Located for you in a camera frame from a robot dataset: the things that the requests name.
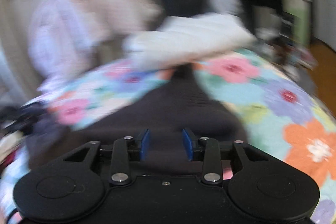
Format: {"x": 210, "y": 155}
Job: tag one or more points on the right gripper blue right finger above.
{"x": 189, "y": 143}

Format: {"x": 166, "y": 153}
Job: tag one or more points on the dark purple knit sweater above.
{"x": 164, "y": 111}

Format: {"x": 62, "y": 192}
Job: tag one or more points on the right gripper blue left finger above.
{"x": 142, "y": 143}

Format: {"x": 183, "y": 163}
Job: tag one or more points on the pink cartoon print quilt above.
{"x": 64, "y": 34}

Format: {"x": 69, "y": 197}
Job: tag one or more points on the white quilted pillow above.
{"x": 180, "y": 40}

